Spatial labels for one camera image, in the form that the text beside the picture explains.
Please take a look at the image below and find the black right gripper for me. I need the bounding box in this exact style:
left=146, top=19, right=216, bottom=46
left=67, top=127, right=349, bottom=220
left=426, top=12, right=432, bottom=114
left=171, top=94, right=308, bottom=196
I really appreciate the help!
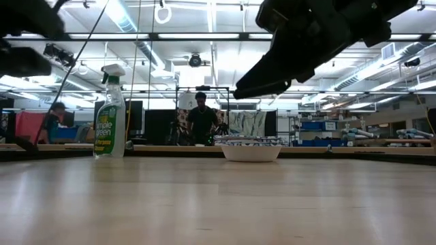
left=233, top=0, right=352, bottom=100

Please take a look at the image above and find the blue storage bin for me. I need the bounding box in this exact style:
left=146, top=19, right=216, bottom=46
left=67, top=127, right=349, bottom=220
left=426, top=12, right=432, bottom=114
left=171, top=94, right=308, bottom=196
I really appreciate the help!
left=301, top=121, right=338, bottom=131

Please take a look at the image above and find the standing person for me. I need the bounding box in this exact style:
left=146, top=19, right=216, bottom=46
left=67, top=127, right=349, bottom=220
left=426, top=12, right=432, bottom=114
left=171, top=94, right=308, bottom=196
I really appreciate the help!
left=186, top=91, right=219, bottom=146

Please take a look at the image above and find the seated person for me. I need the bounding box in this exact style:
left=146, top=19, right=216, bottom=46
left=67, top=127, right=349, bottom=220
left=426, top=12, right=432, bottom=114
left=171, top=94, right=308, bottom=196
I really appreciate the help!
left=46, top=101, right=69, bottom=144

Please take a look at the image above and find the white bowl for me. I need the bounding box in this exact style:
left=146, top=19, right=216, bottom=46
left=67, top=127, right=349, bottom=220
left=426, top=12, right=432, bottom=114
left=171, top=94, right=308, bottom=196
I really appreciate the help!
left=214, top=140, right=289, bottom=163

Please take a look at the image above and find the light wooden desk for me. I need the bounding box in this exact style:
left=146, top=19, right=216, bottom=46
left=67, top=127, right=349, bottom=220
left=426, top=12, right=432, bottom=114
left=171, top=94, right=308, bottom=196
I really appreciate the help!
left=0, top=143, right=436, bottom=153

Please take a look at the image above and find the black partition panel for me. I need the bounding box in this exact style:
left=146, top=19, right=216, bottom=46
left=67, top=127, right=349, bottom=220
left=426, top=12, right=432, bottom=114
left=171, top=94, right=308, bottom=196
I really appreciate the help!
left=144, top=109, right=177, bottom=146

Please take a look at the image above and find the black computer monitor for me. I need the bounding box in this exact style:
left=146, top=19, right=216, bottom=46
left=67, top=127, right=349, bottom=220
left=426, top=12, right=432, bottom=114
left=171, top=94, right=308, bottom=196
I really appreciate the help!
left=93, top=100, right=144, bottom=137

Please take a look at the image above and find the long black hanging cable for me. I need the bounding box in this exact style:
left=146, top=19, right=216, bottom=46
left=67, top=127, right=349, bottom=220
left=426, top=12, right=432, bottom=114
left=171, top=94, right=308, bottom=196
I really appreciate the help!
left=33, top=0, right=110, bottom=147

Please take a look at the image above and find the silver ceiling air duct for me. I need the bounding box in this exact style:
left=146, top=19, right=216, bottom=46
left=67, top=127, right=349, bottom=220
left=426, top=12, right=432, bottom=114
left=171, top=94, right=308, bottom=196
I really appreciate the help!
left=104, top=0, right=168, bottom=71

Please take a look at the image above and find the thin yellow hanging cable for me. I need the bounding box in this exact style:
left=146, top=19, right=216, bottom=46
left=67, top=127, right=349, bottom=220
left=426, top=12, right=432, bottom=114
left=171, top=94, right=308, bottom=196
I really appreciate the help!
left=125, top=0, right=142, bottom=142

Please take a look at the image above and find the white hanging ring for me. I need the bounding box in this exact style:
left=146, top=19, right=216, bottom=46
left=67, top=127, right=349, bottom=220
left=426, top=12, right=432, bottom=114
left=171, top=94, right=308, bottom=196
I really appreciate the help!
left=154, top=3, right=172, bottom=25

